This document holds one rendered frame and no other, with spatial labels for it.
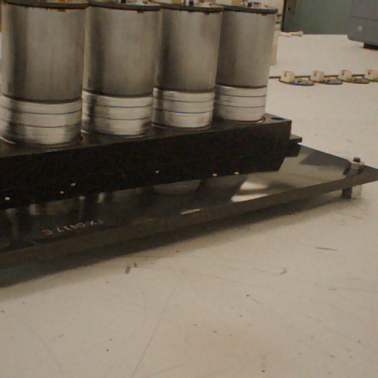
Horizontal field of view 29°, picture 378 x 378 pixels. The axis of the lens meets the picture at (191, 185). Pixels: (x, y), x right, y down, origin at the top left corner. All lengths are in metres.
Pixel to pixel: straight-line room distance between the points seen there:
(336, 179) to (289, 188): 0.02
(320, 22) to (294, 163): 6.08
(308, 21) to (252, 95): 6.16
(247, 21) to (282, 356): 0.14
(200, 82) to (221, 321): 0.11
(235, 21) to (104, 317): 0.13
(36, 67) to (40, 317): 0.08
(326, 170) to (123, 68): 0.08
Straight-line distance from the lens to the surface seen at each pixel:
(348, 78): 0.55
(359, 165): 0.27
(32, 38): 0.21
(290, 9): 3.55
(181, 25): 0.25
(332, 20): 6.26
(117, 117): 0.23
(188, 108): 0.25
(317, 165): 0.27
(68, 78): 0.22
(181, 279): 0.19
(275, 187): 0.23
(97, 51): 0.23
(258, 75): 0.27
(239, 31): 0.27
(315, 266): 0.21
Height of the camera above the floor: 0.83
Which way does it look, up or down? 17 degrees down
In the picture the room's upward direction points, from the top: 5 degrees clockwise
